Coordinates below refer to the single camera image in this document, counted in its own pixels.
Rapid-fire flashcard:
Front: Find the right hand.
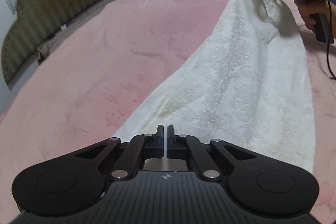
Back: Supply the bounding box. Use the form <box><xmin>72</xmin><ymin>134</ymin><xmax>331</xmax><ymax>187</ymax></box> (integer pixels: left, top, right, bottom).
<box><xmin>294</xmin><ymin>0</ymin><xmax>336</xmax><ymax>38</ymax></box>

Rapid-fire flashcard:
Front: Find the pink bed sheet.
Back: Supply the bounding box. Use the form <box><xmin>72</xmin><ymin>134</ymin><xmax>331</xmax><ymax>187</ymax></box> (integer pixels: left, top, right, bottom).
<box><xmin>1</xmin><ymin>0</ymin><xmax>335</xmax><ymax>223</ymax></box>

